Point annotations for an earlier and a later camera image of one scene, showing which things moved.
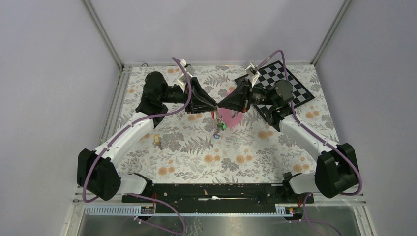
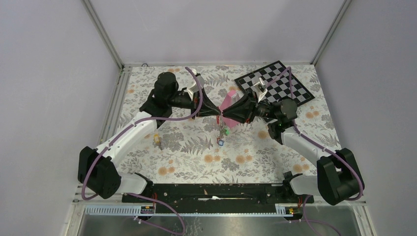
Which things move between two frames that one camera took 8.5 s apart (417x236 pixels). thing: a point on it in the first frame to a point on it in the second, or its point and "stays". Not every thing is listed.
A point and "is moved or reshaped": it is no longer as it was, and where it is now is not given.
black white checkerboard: (269, 75) stays
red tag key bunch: (218, 118) is moved or reshaped
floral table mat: (198, 148) stays
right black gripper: (239, 99) to (244, 110)
